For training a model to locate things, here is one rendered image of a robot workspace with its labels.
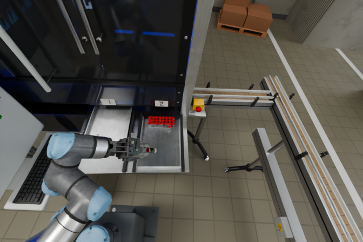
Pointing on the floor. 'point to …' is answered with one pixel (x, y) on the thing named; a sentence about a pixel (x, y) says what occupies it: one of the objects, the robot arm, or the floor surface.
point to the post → (199, 33)
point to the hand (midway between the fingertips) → (145, 150)
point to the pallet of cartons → (243, 12)
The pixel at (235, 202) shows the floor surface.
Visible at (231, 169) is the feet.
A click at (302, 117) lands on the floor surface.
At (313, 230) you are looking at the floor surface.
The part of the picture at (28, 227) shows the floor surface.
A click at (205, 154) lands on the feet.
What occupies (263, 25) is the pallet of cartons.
